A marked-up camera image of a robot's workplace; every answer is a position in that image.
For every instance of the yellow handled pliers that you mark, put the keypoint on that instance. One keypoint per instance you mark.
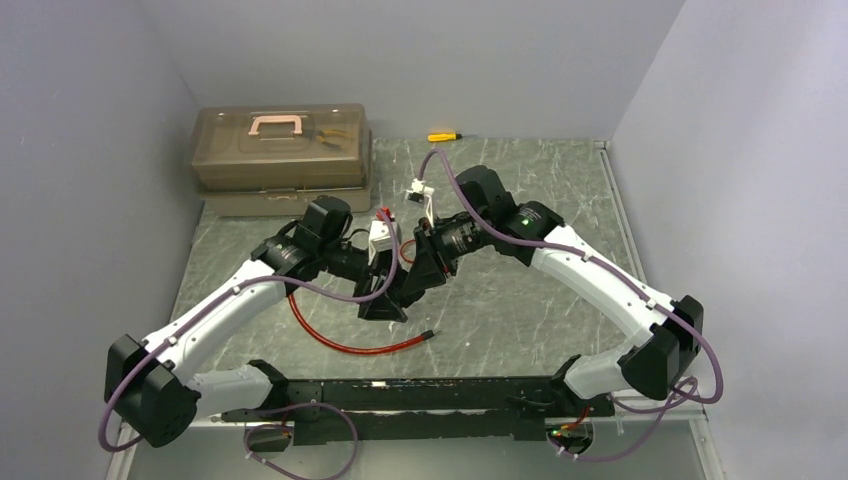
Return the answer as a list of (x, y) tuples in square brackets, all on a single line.
[(332, 138)]

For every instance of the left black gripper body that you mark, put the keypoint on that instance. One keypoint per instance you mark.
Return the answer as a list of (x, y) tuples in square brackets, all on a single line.
[(374, 285)]

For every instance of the red cable lock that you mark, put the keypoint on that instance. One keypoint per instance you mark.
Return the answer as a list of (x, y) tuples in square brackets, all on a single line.
[(357, 351)]

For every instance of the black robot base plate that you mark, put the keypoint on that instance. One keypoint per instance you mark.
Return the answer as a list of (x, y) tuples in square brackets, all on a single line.
[(523, 408)]

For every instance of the yellow handled screwdriver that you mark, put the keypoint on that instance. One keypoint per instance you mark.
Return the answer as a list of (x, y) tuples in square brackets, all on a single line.
[(444, 137)]

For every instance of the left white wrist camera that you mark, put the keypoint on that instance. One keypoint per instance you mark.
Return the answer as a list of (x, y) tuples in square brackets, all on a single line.
[(384, 234)]

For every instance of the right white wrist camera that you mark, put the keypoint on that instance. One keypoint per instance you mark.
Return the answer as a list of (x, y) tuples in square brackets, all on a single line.
[(422, 194)]

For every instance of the pink toolbox handle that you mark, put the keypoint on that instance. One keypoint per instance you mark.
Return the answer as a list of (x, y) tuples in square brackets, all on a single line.
[(294, 121)]

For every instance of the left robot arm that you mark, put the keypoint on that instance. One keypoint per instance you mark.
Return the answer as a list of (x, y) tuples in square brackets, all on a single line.
[(155, 384)]

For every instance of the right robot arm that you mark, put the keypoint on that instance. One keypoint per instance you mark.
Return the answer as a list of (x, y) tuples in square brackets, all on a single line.
[(659, 331)]

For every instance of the brown translucent plastic toolbox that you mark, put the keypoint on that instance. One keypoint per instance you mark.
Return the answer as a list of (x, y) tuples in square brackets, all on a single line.
[(276, 173)]

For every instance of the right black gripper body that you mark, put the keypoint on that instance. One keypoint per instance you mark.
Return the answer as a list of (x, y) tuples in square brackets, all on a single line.
[(429, 250)]

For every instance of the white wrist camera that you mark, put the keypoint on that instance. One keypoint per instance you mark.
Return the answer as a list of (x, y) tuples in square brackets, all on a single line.
[(422, 194), (384, 234)]

